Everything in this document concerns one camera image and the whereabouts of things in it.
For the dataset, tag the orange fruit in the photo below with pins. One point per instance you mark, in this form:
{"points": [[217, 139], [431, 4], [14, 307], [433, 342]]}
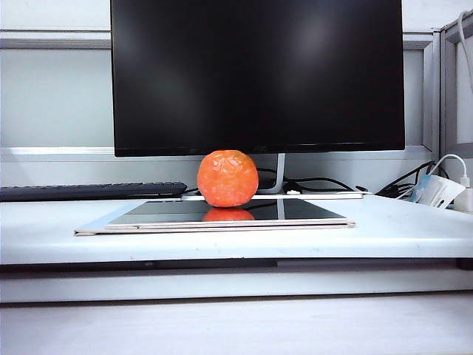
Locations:
{"points": [[227, 177]]}

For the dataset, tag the silver tablet with black screen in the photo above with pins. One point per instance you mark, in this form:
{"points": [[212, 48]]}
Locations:
{"points": [[295, 212]]}

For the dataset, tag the black AOC computer monitor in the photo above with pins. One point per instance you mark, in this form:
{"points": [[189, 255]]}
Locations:
{"points": [[258, 74]]}

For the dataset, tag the black keyboard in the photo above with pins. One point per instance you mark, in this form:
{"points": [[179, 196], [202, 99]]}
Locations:
{"points": [[92, 190]]}

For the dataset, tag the white raised desk platform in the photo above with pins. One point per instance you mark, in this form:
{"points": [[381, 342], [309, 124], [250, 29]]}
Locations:
{"points": [[388, 236]]}

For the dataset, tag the white USB charger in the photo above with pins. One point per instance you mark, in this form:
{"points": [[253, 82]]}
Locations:
{"points": [[465, 196]]}

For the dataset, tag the aluminium partition frame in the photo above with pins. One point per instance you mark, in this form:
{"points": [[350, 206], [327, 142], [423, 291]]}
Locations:
{"points": [[430, 92]]}

